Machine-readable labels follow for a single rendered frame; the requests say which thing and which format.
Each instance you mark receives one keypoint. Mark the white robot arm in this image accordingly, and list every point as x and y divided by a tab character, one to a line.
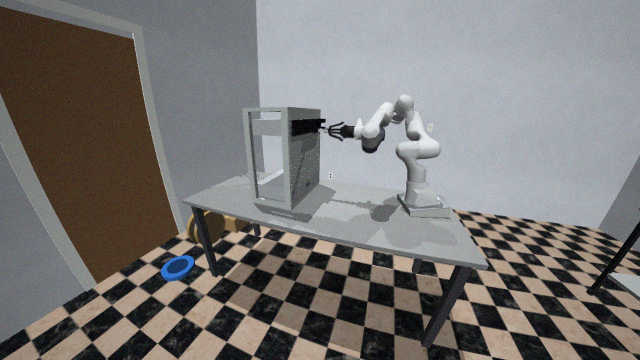
421	146

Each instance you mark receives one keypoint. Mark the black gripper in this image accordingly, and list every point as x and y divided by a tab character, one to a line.
345	131

